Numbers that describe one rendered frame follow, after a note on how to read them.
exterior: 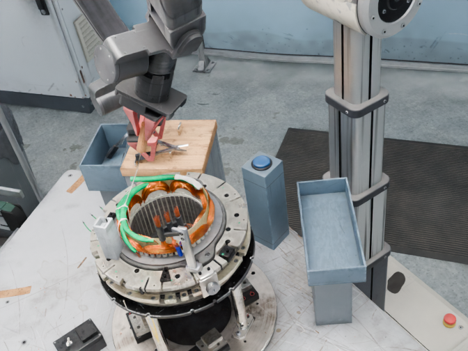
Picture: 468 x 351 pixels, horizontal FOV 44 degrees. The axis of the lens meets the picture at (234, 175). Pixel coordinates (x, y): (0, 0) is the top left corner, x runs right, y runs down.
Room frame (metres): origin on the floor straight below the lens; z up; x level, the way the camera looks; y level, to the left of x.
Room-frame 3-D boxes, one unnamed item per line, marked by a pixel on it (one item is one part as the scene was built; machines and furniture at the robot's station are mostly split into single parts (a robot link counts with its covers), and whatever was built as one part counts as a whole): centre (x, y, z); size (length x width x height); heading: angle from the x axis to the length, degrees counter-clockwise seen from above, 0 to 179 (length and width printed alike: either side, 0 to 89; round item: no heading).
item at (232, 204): (0.84, 0.15, 1.09); 0.32 x 0.32 x 0.01
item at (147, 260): (0.84, 0.15, 1.05); 0.22 x 0.22 x 0.12
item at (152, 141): (1.08, 0.18, 1.13); 0.07 x 0.07 x 0.09; 75
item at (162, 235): (0.71, 0.12, 1.21); 0.04 x 0.04 x 0.03; 66
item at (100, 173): (1.18, 0.29, 0.92); 0.17 x 0.11 x 0.28; 165
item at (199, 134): (1.14, 0.14, 1.05); 0.20 x 0.19 x 0.02; 75
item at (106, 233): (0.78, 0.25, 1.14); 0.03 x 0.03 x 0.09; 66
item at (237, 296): (0.77, 0.04, 0.91); 0.02 x 0.02 x 0.21
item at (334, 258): (0.80, -0.17, 0.92); 0.25 x 0.11 x 0.28; 174
